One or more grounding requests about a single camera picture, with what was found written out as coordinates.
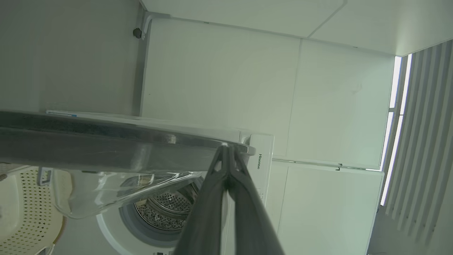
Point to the white front-load washing machine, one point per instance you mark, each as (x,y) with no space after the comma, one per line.
(262,148)

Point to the cream perforated laundry basket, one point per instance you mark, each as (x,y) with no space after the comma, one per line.
(28,212)

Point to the grey partition stand with caster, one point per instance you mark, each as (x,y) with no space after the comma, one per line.
(145,24)

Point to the white partition panel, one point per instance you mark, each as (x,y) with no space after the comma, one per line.
(230,14)

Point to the blue white energy label sticker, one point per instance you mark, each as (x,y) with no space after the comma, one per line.
(60,113)

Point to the grey window blinds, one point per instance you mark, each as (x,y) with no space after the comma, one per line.
(424,141)

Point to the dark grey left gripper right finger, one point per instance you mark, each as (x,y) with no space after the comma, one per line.
(251,219)

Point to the dark grey round washer door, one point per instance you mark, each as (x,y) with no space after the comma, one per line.
(88,145)

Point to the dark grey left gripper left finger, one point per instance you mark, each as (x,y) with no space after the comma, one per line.
(205,212)

